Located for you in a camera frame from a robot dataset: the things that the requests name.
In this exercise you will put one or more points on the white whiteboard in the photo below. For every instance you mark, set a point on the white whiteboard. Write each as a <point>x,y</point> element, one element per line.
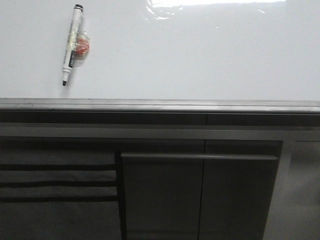
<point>163,55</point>

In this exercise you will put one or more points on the white black whiteboard marker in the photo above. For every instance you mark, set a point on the white black whiteboard marker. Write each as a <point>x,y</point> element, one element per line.
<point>72,43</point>

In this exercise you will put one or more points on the grey cabinet with doors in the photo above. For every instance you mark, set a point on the grey cabinet with doors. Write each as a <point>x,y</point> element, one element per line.
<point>159,176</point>

